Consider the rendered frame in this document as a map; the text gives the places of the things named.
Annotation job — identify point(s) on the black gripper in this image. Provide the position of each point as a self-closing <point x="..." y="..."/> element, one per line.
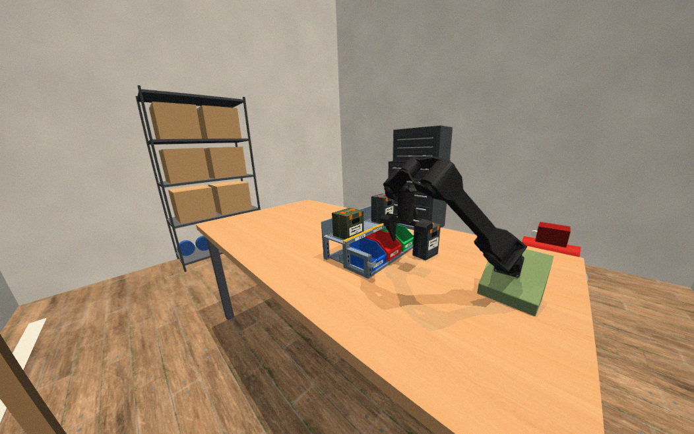
<point x="405" y="216"/>

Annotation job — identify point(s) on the green open bin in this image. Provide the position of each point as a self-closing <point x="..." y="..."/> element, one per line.
<point x="403" y="235"/>

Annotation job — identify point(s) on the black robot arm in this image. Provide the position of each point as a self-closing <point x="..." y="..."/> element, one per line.
<point x="443" y="182"/>

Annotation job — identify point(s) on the red open bin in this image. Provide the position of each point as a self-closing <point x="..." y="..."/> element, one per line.
<point x="392" y="248"/>

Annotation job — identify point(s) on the grey metal bin rack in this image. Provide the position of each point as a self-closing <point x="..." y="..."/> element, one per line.
<point x="343" y="255"/>

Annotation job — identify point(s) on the blue bin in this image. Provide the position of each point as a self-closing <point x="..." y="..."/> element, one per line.
<point x="371" y="247"/>

